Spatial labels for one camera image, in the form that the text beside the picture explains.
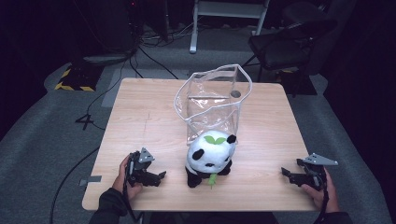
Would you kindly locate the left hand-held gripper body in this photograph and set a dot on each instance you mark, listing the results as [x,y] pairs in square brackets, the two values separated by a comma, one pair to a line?
[141,175]

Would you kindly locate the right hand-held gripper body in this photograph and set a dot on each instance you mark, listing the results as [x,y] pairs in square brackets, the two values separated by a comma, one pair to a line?
[313,174]

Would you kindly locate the panda plush toy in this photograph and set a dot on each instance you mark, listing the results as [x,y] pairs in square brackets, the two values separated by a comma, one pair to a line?
[210,155]

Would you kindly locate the clear plastic bag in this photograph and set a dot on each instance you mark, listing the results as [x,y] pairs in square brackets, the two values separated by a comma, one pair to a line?
[218,102]

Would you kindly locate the person's left hand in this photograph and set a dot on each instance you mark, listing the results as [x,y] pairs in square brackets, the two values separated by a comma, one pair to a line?
[120,182]

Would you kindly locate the person's right hand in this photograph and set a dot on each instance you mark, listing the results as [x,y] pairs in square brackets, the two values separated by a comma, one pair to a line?
[323,199]

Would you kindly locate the grey tape strip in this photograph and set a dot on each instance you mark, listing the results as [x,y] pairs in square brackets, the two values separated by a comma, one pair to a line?
[91,179]

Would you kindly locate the black yellow striped base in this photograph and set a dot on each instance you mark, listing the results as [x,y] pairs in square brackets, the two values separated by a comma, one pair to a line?
[79,79]

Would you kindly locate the black chair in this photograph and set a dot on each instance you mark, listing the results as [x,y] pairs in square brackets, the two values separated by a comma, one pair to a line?
[280,46]

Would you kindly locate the dark equipment stand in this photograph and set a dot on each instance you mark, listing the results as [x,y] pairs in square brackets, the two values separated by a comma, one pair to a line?
[109,28]

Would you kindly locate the white metal stand frame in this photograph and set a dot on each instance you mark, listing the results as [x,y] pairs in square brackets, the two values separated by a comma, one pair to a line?
[194,31]

